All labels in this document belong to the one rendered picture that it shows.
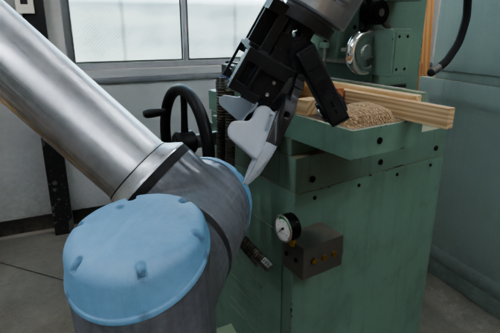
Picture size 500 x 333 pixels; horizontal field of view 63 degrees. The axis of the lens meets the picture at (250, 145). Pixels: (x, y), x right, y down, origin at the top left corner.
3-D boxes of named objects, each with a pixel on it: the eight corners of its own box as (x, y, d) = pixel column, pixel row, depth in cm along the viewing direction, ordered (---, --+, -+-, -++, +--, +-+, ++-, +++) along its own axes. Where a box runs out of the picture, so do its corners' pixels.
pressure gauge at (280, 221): (273, 242, 93) (274, 210, 91) (286, 238, 95) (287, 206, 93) (290, 255, 88) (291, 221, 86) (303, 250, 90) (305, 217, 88)
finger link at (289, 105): (252, 145, 49) (274, 84, 51) (265, 151, 49) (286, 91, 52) (270, 137, 44) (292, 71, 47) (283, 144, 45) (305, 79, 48)
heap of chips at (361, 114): (321, 120, 84) (321, 102, 83) (367, 113, 91) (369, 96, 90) (353, 129, 77) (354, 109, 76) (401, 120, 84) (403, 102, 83)
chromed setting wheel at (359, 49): (341, 76, 108) (344, 27, 105) (373, 73, 115) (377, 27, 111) (349, 77, 106) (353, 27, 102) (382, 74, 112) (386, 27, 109)
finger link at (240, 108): (207, 108, 61) (236, 73, 54) (241, 125, 63) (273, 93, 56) (202, 124, 59) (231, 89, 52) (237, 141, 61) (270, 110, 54)
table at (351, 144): (179, 111, 121) (178, 91, 120) (264, 102, 137) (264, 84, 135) (313, 171, 72) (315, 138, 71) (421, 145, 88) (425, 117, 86)
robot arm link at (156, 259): (53, 405, 42) (16, 257, 37) (131, 297, 58) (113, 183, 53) (194, 429, 39) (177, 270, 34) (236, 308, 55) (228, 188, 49)
